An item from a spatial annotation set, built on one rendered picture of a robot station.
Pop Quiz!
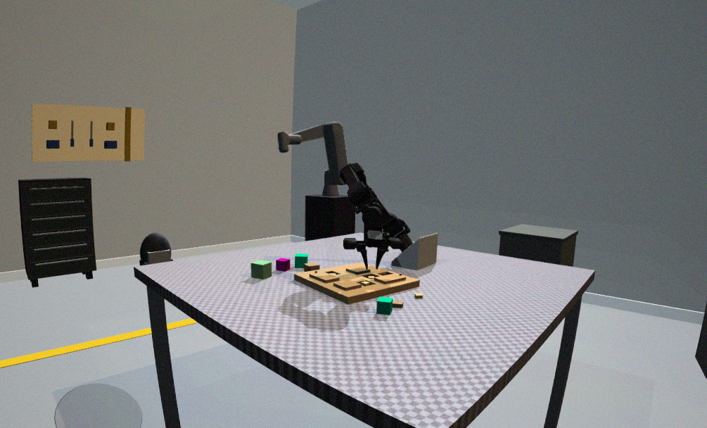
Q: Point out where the small magenta block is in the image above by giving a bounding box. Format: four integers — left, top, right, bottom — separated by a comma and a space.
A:
276, 258, 290, 272

